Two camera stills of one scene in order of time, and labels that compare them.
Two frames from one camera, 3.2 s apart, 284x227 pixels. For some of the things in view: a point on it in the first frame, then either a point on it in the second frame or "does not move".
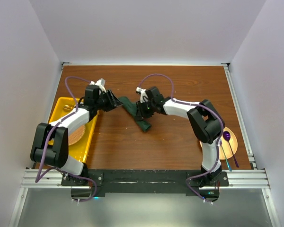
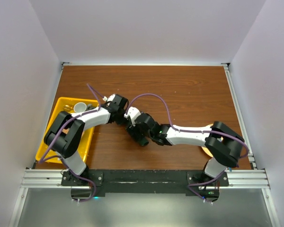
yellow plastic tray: [78, 150] does not move
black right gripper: [141, 114] -> [131, 129]
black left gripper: [112, 101] -> [120, 121]
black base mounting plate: [87, 185] does not move
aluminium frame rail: [51, 179] does not move
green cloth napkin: [131, 107] -> [143, 142]
